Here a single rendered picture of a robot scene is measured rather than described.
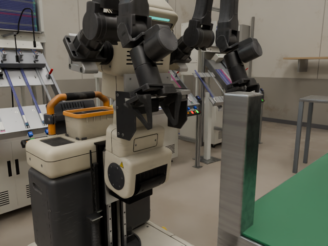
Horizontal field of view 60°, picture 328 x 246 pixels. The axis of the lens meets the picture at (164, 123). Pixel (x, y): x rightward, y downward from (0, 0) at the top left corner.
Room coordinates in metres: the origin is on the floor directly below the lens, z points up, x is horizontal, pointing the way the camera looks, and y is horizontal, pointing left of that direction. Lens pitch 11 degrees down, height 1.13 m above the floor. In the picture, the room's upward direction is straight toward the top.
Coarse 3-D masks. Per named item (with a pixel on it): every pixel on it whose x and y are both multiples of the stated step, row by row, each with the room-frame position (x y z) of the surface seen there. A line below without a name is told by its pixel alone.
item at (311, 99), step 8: (312, 96) 3.10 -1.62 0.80; (320, 96) 3.10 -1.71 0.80; (312, 104) 3.18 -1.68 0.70; (296, 136) 2.89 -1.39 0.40; (296, 144) 2.88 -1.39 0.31; (296, 152) 2.88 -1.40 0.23; (304, 152) 3.20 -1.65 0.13; (296, 160) 2.87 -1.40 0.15; (304, 160) 3.20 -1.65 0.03; (296, 168) 2.87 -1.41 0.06
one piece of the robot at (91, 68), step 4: (72, 64) 0.92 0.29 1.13; (76, 64) 0.91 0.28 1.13; (80, 64) 0.88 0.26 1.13; (84, 64) 0.88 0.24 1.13; (88, 64) 0.89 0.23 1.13; (92, 64) 0.90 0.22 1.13; (72, 68) 0.92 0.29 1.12; (76, 68) 0.90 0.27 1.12; (80, 68) 0.89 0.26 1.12; (84, 68) 0.87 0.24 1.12; (88, 68) 0.88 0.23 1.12; (92, 68) 0.89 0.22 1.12; (96, 68) 0.90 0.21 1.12; (80, 72) 0.89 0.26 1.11; (84, 72) 0.87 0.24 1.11; (88, 72) 0.88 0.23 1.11; (92, 72) 0.89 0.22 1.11; (96, 72) 0.90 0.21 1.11
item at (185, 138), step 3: (201, 102) 3.07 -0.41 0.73; (201, 105) 3.07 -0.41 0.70; (198, 108) 3.10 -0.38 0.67; (201, 108) 3.07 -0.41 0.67; (201, 111) 3.07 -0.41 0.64; (201, 114) 3.07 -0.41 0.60; (180, 135) 3.26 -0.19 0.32; (180, 138) 3.23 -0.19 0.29; (183, 138) 3.21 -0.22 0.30; (186, 138) 3.16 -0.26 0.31; (189, 138) 3.13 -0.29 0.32; (192, 138) 3.13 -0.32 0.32; (189, 141) 3.13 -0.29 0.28; (192, 141) 3.10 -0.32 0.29; (195, 141) 3.08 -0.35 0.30
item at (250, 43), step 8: (224, 40) 1.02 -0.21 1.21; (248, 40) 0.98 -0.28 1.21; (256, 40) 0.98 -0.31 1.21; (224, 48) 1.02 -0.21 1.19; (232, 48) 1.02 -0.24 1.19; (240, 48) 0.99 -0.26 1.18; (248, 48) 0.96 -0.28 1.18; (256, 48) 0.96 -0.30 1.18; (240, 56) 0.98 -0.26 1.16; (248, 56) 0.97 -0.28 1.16; (256, 56) 0.96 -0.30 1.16
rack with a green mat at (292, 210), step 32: (224, 96) 0.30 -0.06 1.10; (256, 96) 0.29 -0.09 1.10; (224, 128) 0.29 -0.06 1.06; (256, 128) 0.29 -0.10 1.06; (224, 160) 0.29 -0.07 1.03; (256, 160) 0.29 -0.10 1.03; (320, 160) 0.52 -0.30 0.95; (224, 192) 0.29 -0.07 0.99; (288, 192) 0.38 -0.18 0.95; (320, 192) 0.38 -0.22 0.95; (224, 224) 0.29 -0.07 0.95; (256, 224) 0.30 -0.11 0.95; (288, 224) 0.30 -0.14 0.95; (320, 224) 0.30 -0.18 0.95
